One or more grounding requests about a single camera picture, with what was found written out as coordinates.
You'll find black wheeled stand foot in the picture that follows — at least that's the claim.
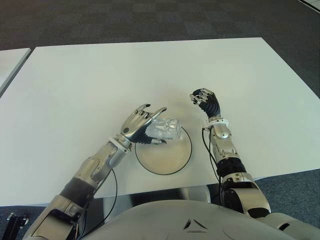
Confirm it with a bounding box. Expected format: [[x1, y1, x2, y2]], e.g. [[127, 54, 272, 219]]
[[6, 212, 30, 240]]

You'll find white table pedestal base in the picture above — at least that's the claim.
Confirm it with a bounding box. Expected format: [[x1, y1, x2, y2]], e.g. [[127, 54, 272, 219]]
[[179, 185, 212, 204]]

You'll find grey robot torso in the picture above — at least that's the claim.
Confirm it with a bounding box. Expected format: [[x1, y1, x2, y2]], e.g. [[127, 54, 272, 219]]
[[84, 198, 320, 240]]

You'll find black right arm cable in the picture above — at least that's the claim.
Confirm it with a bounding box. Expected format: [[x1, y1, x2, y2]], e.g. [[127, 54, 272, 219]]
[[201, 127, 225, 198]]

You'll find white plate black rim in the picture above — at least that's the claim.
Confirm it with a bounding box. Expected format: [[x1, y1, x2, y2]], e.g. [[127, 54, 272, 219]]
[[134, 126, 193, 175]]

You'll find white neighbouring table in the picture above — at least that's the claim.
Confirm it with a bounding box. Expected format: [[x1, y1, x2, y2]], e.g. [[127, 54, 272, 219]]
[[0, 47, 32, 97]]

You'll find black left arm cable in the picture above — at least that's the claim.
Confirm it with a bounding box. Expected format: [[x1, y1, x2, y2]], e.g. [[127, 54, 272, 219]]
[[82, 168, 118, 233]]

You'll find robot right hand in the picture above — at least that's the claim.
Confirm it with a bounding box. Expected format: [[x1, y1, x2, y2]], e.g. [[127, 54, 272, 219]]
[[189, 87, 223, 120]]

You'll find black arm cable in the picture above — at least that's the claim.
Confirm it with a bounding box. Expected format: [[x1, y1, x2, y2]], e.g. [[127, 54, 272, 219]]
[[201, 127, 225, 198], [82, 168, 118, 233]]

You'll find clear water bottle blue cap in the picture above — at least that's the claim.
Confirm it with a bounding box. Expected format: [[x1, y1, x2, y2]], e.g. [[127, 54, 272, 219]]
[[146, 117, 183, 141]]

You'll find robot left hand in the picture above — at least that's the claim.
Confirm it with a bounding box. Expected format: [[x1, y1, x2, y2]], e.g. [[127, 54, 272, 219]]
[[119, 102, 168, 146]]

